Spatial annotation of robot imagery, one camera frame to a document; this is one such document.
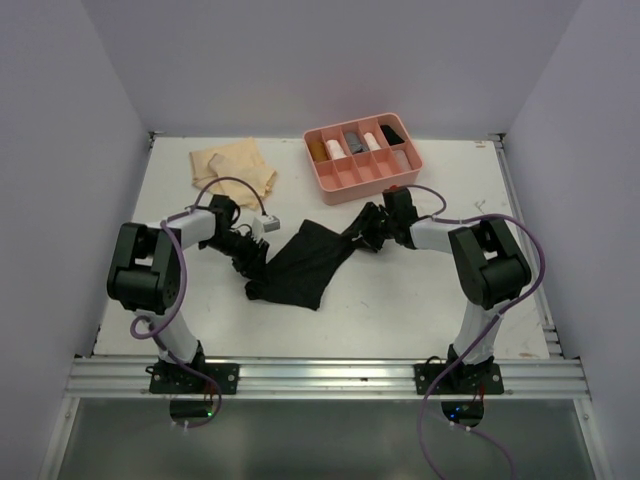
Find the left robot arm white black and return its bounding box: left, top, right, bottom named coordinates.
left=107, top=195, right=280, bottom=393

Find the black rolled underwear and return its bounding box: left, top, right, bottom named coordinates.
left=380, top=124, right=405, bottom=146

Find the aluminium table frame rail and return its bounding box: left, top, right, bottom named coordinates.
left=65, top=135, right=590, bottom=401

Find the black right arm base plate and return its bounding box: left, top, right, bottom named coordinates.
left=413, top=356, right=505, bottom=395

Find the black underwear orange trim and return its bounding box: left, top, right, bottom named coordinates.
left=245, top=202, right=386, bottom=311

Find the grey rolled underwear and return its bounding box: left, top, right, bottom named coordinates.
left=344, top=132, right=369, bottom=155

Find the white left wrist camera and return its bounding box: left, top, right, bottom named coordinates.
left=251, top=215, right=280, bottom=239

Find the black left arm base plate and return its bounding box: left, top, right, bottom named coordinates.
left=145, top=360, right=240, bottom=395

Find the brown rolled underwear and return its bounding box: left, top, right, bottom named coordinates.
left=309, top=141, right=329, bottom=163

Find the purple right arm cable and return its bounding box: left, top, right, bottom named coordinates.
left=399, top=184, right=547, bottom=480

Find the pink divided organizer tray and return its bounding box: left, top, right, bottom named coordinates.
left=303, top=113, right=424, bottom=206

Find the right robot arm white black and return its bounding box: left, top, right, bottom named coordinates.
left=375, top=187, right=538, bottom=393

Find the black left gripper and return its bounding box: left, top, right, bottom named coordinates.
left=201, top=230, right=269, bottom=284

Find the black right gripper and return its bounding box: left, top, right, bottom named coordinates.
left=341, top=201, right=398, bottom=252

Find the pink underwear cream waistband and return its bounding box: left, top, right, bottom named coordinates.
left=393, top=150, right=412, bottom=172

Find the beige underwear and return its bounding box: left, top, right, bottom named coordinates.
left=189, top=138, right=277, bottom=210

